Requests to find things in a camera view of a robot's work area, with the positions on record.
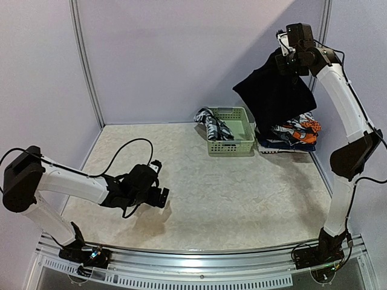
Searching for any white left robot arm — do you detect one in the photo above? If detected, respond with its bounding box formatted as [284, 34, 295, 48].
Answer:
[2, 146, 169, 262]

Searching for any dark folded clothes stack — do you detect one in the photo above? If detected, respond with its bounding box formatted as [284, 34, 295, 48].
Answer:
[255, 127, 316, 154]

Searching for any right corner wall post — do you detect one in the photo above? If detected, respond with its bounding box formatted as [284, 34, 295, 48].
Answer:
[303, 0, 333, 106]

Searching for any black t-shirt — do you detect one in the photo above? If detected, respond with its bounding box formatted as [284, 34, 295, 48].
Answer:
[233, 48, 317, 139]

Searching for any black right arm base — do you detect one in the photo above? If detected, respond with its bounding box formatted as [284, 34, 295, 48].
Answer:
[291, 228, 353, 271]

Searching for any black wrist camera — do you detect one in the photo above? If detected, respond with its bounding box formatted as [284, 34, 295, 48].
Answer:
[120, 159, 162, 192]
[276, 23, 315, 56]

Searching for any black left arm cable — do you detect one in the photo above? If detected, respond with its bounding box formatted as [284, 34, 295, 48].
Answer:
[0, 138, 154, 194]

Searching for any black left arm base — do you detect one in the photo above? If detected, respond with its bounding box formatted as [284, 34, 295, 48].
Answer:
[59, 222, 112, 269]

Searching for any pale green plastic laundry basket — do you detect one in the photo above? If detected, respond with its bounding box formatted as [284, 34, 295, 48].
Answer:
[207, 107, 255, 157]

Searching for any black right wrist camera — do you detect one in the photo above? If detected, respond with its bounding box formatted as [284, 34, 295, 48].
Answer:
[276, 23, 315, 56]

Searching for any left corner wall post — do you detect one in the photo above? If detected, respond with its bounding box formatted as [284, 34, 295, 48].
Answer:
[69, 0, 106, 130]

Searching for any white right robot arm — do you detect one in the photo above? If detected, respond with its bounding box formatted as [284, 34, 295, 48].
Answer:
[276, 45, 383, 239]

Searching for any corner wall post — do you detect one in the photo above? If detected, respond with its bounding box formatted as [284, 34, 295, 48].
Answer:
[69, 0, 106, 130]
[303, 0, 333, 106]

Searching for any black white patterned garment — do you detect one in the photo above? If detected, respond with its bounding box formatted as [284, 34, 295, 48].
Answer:
[193, 108, 234, 141]

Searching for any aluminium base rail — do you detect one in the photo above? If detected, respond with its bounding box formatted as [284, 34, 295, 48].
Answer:
[26, 234, 379, 289]

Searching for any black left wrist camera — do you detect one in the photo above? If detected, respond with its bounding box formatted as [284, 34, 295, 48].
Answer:
[120, 159, 162, 192]

